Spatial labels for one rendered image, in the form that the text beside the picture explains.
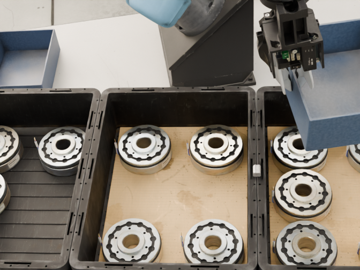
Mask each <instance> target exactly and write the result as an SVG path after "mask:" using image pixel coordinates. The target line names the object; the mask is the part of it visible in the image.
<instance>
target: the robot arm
mask: <svg viewBox="0 0 360 270"><path fill-rule="evenodd" d="M308 1H309V0H260V2H261V3H262V4H263V5H264V6H265V7H267V8H269V9H272V10H271V11H270V12H265V13H264V16H263V17H262V18H261V19H260V20H259V25H260V27H261V31H259V32H256V35H257V49H258V53H259V57H260V58H261V59H262V60H263V61H264V62H265V63H266V64H267V65H268V67H269V69H270V72H271V74H272V75H273V78H274V79H276V81H278V83H279V84H280V85H281V88H282V91H283V94H284V95H285V94H286V92H285V89H287V90H288V91H290V92H291V91H293V87H292V82H291V79H290V75H289V70H288V68H289V67H290V70H294V69H296V71H295V74H296V77H297V80H298V83H299V85H300V88H301V87H302V86H303V85H304V84H305V82H306V81H307V83H308V84H309V86H310V88H311V89H313V87H314V84H313V78H312V73H311V71H312V70H315V69H317V63H318V62H319V61H320V63H321V66H322V68H325V65H324V44H323V38H322V36H321V33H320V30H319V24H320V23H319V21H318V19H316V18H315V16H314V11H313V9H311V8H308V6H307V4H306V3H307V2H308ZM126 3H127V5H129V6H130V7H131V8H133V9H134V10H135V11H137V12H138V13H140V14H141V15H143V16H144V17H146V18H148V19H149V20H151V21H152V22H154V23H156V24H158V25H160V26H162V27H165V28H170V27H173V26H175V27H176V28H177V29H178V30H179V31H180V32H182V33H184V34H185V35H187V36H196V35H198V34H200V33H202V32H204V31H205V30H206V29H208V28H209V26H210V25H211V24H212V23H213V22H214V21H215V20H216V18H217V17H218V15H219V14H220V12H221V10H222V8H223V6H224V3H225V0H126Z"/></svg>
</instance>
